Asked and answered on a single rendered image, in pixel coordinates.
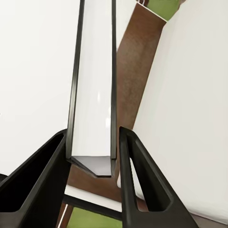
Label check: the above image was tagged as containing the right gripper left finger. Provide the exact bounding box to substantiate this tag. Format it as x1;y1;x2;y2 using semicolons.
0;129;71;228

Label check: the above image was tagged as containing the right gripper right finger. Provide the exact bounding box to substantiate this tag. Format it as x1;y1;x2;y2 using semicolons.
119;126;199;228

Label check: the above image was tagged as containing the hardback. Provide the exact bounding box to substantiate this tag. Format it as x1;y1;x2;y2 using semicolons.
64;0;117;178

